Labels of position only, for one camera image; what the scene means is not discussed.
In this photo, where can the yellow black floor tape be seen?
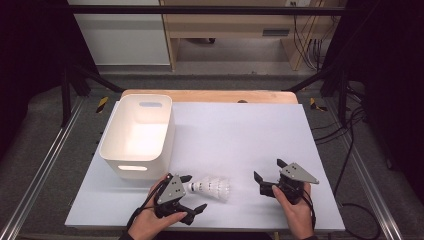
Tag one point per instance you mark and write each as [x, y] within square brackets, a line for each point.
[314, 104]
[102, 104]

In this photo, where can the black frame leg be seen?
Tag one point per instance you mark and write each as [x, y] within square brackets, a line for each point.
[343, 96]
[65, 96]

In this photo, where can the black curtain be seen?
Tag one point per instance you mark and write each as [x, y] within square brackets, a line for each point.
[393, 83]
[30, 66]

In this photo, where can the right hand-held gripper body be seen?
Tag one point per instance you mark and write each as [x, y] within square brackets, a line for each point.
[296, 175]

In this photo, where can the wooden table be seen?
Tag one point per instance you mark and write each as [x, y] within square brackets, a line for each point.
[213, 96]

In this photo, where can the person's right hand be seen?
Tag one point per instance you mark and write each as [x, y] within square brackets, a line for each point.
[300, 216]

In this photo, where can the black horizontal frame bar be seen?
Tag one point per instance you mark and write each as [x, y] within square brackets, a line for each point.
[200, 10]

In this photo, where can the white plastic storage bin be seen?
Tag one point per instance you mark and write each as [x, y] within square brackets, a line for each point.
[140, 140]

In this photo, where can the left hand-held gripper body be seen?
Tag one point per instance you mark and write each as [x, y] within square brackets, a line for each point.
[171, 191]

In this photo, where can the person's left hand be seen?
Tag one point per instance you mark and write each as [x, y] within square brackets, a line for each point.
[146, 226]

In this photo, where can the black caster wheel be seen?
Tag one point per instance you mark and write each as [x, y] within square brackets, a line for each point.
[212, 40]

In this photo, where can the aluminium floor rail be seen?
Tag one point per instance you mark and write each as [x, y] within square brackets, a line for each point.
[40, 176]
[370, 186]

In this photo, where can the white table sheet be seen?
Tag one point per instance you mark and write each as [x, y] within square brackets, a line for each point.
[233, 133]

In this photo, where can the white cabinet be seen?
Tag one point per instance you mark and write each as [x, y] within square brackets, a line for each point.
[123, 40]

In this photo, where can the white power strip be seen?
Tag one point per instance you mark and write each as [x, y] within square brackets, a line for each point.
[298, 2]

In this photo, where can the light wooden desk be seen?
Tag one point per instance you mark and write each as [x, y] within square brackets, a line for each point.
[226, 23]

